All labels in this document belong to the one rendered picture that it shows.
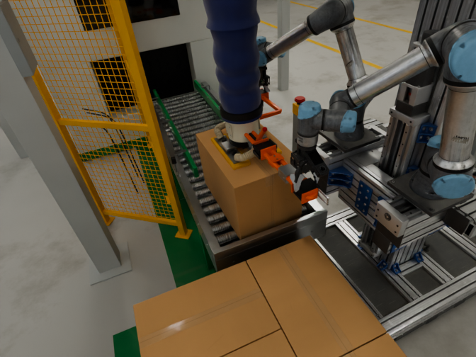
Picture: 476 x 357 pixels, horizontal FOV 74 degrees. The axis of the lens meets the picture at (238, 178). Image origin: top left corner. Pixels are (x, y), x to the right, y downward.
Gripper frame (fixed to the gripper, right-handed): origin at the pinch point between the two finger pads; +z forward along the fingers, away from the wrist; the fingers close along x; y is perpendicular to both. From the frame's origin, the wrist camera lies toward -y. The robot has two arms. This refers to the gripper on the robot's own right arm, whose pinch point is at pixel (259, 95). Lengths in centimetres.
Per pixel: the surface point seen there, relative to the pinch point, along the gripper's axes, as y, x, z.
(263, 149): 59, -29, -3
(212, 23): 33, -38, -54
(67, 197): -5, -129, 33
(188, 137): -72, -36, 57
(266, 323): 107, -55, 53
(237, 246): 66, -50, 47
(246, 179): 57, -38, 13
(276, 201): 60, -23, 32
